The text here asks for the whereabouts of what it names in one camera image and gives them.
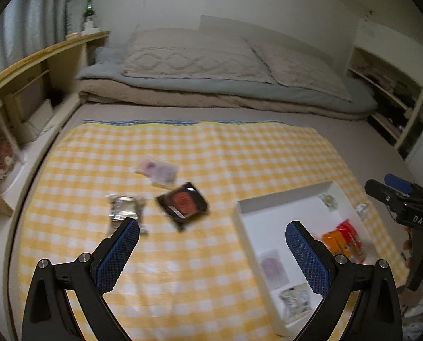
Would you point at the grey-blue duvet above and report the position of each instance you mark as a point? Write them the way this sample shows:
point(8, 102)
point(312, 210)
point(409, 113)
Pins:
point(105, 62)

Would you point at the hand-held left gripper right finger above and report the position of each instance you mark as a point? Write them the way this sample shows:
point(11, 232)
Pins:
point(309, 259)

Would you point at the orange snack packet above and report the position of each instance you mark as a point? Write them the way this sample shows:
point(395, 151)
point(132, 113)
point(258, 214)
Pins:
point(332, 240)

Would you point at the silver foil packet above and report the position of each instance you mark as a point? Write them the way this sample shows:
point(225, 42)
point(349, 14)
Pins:
point(123, 207)

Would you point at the white shelf unit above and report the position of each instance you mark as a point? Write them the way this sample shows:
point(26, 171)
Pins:
point(366, 35)

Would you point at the red snack packet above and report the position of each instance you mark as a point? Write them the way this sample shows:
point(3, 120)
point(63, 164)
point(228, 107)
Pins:
point(349, 231)

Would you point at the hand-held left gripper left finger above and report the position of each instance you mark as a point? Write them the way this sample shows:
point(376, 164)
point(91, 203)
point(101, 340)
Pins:
point(117, 252)

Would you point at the white paper box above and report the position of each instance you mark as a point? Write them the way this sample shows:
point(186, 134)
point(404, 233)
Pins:
point(41, 119)

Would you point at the person's right hand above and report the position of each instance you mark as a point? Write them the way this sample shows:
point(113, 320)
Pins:
point(407, 245)

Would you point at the green glass bottle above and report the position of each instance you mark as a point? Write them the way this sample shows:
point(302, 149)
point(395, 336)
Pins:
point(88, 10)

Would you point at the wooden bedside shelf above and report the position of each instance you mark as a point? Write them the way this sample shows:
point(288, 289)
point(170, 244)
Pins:
point(30, 60)

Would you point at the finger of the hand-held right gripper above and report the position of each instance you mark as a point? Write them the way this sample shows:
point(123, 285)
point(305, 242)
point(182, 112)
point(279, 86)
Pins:
point(380, 191)
point(398, 182)

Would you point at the beige quilted pillow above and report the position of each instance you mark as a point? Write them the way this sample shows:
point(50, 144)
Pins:
point(304, 71)
point(190, 55)

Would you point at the white bottle holder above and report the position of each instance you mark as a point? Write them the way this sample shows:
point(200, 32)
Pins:
point(90, 25)

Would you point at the black packet with red circle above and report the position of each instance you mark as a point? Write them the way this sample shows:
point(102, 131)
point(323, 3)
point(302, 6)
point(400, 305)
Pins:
point(182, 200)

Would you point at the yellow checkered mat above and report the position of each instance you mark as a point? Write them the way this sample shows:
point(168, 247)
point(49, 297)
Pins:
point(197, 149)

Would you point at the white labelled snack packet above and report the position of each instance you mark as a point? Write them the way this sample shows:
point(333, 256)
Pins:
point(295, 300)

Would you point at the clear plastic snack packet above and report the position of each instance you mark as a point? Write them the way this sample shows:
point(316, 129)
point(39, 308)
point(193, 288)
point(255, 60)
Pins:
point(362, 209)

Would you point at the purple snack packet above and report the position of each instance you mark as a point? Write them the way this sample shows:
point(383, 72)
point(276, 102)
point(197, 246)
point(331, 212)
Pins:
point(148, 166)
point(166, 174)
point(274, 268)

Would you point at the green snack packet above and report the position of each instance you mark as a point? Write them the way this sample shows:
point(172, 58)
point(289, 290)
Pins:
point(328, 201)

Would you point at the grey curtain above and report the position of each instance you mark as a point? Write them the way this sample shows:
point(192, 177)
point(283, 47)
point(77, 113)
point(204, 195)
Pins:
point(30, 25)

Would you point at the beige folded blanket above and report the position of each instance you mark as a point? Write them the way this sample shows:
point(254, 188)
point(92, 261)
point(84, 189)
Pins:
point(197, 97)

